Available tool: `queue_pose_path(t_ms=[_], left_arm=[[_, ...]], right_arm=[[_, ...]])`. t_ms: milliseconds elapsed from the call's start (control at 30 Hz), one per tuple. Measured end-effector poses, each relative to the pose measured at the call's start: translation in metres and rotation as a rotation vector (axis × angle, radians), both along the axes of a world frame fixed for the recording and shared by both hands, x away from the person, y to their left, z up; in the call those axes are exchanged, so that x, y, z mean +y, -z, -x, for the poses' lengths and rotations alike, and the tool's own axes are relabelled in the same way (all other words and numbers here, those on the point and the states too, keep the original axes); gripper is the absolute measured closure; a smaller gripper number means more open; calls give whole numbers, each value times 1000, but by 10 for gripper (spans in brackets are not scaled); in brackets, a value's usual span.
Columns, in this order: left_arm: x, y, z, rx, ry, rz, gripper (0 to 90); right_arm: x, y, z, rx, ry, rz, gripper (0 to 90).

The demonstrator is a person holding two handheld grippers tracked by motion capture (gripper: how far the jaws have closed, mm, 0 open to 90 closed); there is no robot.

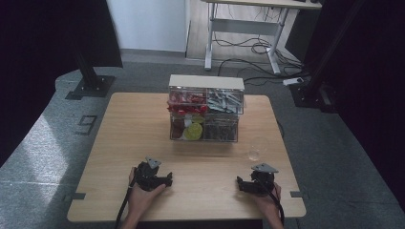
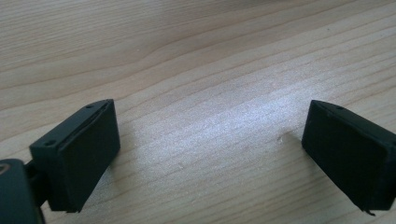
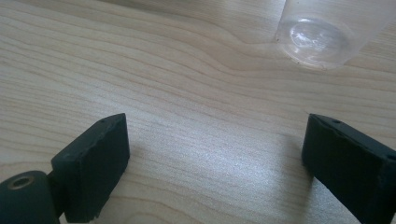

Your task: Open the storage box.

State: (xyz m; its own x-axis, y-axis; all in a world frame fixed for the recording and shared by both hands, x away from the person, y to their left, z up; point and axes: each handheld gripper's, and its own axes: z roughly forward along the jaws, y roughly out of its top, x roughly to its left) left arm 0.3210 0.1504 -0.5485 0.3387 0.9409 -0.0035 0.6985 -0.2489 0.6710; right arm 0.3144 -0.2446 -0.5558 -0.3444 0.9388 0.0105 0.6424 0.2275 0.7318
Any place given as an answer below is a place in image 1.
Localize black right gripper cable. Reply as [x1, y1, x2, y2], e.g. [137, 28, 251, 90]
[259, 179, 286, 226]

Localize dark curtain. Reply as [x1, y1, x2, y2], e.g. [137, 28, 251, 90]
[0, 0, 124, 167]
[285, 0, 405, 211]

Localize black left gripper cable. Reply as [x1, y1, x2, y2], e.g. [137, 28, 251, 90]
[114, 185, 134, 229]

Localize white metal frame desk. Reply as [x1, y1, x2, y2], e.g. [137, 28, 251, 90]
[201, 0, 323, 76]

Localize black stand with base plate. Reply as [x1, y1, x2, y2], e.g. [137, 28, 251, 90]
[65, 47, 117, 101]
[288, 0, 367, 115]

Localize person's left hand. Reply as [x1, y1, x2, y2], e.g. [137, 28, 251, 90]
[127, 167, 167, 221]

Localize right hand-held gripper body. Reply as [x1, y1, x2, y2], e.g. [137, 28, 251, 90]
[250, 162, 280, 196]

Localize clear drawer with capsules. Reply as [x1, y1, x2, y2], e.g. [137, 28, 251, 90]
[169, 113, 240, 143]

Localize pile of red packets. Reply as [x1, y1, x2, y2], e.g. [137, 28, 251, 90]
[166, 90, 209, 117]

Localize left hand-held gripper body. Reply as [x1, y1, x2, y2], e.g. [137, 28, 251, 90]
[134, 156, 166, 192]

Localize person's right hand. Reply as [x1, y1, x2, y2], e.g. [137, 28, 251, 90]
[249, 182, 283, 221]

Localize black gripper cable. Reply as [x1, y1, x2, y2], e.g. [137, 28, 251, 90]
[259, 179, 286, 226]
[114, 185, 134, 229]

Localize white power strip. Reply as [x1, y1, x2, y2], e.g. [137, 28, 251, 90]
[282, 76, 305, 87]

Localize pile of tea bags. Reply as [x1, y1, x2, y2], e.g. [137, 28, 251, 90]
[203, 119, 239, 141]

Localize clear drawer with packets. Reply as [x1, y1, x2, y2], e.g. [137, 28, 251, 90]
[167, 87, 245, 116]

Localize clear organizer with white top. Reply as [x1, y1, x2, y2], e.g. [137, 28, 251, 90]
[167, 74, 245, 143]

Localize black floor cables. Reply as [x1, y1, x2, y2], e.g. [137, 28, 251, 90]
[212, 30, 311, 87]

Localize clear glass cup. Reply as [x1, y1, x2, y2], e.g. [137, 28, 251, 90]
[246, 139, 270, 162]

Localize pile of grey stick packets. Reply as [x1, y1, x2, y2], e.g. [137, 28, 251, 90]
[207, 89, 244, 115]

